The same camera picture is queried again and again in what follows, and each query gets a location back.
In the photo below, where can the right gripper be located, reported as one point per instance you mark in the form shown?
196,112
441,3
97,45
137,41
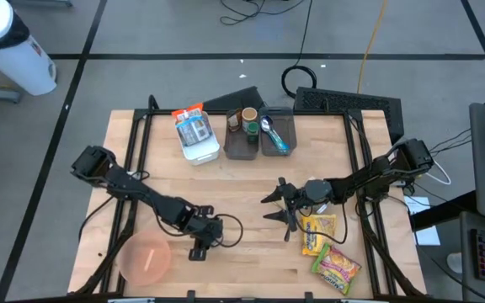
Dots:
295,198

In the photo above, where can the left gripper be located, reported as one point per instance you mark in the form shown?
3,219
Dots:
206,229

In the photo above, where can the yellow ramen packet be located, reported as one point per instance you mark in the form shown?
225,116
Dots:
318,233

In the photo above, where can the teal plastic spoon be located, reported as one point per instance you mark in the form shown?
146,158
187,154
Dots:
282,145

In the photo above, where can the green-lidded herb jar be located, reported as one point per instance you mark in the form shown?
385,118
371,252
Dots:
252,128

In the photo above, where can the green and pink ramen packet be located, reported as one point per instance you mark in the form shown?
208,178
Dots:
337,269

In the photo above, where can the brown jar with white label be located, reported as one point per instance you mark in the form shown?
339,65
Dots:
234,120

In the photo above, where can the tan-lidded spice jar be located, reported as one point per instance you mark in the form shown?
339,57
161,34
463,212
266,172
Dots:
249,113

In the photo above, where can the grey-white snack packet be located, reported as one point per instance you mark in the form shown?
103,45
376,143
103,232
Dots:
194,132

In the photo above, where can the blue snack packet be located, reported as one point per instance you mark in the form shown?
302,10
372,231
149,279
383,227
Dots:
183,123

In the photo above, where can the orange snack packet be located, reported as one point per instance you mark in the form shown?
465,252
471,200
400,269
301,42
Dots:
185,113

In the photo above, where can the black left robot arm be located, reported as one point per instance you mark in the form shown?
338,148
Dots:
141,193

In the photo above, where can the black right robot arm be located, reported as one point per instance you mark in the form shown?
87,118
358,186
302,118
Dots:
373,174

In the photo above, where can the pink translucent bowl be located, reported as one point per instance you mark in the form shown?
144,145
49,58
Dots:
143,258

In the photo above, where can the grey translucent plastic bin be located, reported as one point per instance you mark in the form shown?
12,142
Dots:
289,126
238,149

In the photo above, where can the white plastic bin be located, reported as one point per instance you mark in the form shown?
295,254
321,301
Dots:
202,155

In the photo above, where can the black wedge-shaped panel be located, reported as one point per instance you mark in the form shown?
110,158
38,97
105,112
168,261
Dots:
238,101

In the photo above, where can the black perforated metal box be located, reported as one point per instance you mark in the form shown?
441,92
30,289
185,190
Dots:
343,101

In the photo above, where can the white paper sheet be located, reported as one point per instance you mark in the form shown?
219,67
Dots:
415,206

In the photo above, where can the pale grey oval object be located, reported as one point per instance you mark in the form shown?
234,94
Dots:
455,263

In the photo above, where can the white cylinder machine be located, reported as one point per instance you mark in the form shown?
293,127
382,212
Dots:
11,63

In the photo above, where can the black aluminium table frame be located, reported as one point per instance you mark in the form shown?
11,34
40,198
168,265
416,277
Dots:
158,112

